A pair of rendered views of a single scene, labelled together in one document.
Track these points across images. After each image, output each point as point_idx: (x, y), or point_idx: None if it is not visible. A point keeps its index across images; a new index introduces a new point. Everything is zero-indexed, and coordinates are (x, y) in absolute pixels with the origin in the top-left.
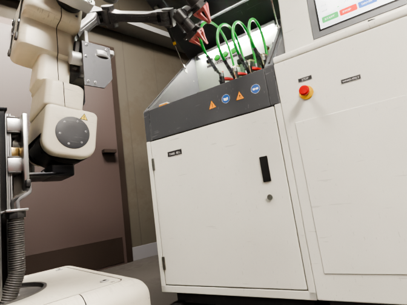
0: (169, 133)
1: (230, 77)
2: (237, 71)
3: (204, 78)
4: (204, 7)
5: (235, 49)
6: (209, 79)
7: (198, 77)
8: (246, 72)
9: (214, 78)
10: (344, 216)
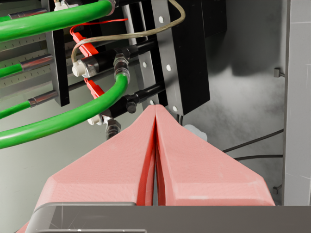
0: None
1: (94, 88)
2: (91, 56)
3: (10, 214)
4: (251, 175)
5: (108, 9)
6: (14, 198)
7: (9, 231)
8: (27, 62)
9: (9, 184)
10: None
